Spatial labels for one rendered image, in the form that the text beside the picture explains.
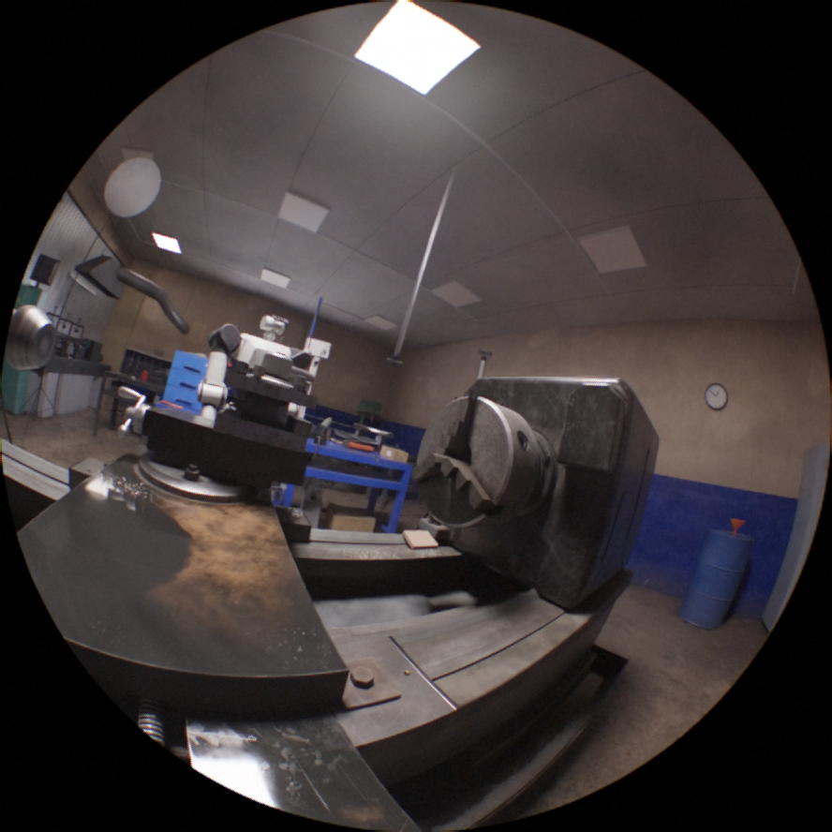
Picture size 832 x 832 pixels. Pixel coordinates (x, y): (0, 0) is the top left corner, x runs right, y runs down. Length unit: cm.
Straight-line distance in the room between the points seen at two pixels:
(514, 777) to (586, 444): 80
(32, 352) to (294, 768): 50
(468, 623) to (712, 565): 291
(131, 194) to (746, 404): 722
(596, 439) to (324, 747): 57
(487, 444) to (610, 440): 23
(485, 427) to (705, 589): 302
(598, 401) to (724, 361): 373
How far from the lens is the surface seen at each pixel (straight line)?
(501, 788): 85
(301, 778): 25
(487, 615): 55
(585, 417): 59
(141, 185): 417
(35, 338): 49
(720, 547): 322
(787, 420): 421
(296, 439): 51
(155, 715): 28
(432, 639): 46
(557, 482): 65
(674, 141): 266
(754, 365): 429
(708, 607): 333
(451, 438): 51
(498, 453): 48
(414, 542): 76
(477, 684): 42
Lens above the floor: 111
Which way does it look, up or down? 4 degrees up
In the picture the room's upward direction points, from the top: 15 degrees clockwise
